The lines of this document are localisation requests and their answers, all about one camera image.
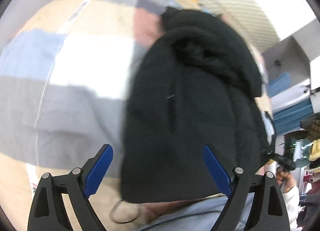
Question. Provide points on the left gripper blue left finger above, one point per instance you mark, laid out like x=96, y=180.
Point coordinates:
x=95, y=169

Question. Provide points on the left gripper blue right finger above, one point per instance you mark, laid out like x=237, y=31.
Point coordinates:
x=220, y=169

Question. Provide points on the black puffer jacket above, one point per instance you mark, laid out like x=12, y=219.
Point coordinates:
x=197, y=85

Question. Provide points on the white sleeved right forearm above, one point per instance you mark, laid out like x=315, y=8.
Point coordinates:
x=291, y=199

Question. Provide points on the person's right hand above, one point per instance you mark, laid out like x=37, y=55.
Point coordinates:
x=285, y=180

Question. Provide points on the teal blue curtain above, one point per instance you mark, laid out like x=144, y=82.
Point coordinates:
x=290, y=118

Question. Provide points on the person's grey trousers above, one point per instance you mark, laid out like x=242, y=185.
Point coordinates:
x=200, y=216

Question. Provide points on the blue towel on chair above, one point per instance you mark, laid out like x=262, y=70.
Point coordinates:
x=279, y=84

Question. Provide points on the checkered patchwork bed quilt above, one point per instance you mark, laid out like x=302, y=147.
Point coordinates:
x=64, y=81

